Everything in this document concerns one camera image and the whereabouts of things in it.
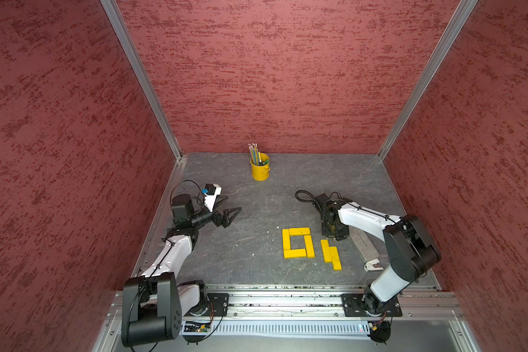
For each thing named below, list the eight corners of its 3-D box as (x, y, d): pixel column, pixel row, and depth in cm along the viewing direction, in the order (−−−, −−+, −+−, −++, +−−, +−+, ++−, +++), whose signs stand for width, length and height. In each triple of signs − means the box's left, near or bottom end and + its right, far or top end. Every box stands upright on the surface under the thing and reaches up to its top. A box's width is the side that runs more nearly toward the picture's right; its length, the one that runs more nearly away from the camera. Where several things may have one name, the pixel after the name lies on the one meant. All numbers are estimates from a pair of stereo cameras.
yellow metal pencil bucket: (251, 180, 111) (249, 167, 103) (252, 166, 118) (250, 152, 110) (270, 180, 111) (270, 167, 103) (270, 166, 118) (270, 152, 110)
